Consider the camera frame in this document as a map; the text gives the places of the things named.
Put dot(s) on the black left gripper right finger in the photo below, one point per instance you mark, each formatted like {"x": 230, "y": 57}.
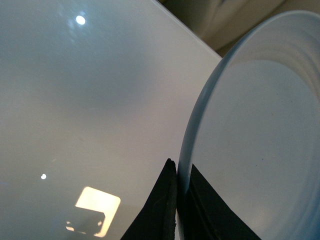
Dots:
{"x": 203, "y": 214}

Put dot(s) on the light blue round plate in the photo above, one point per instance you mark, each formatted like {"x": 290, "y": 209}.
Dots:
{"x": 252, "y": 143}

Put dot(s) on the beige chair on right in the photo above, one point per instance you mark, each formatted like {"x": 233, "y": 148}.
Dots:
{"x": 220, "y": 22}

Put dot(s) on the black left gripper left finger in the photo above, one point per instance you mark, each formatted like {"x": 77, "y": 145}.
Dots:
{"x": 157, "y": 218}

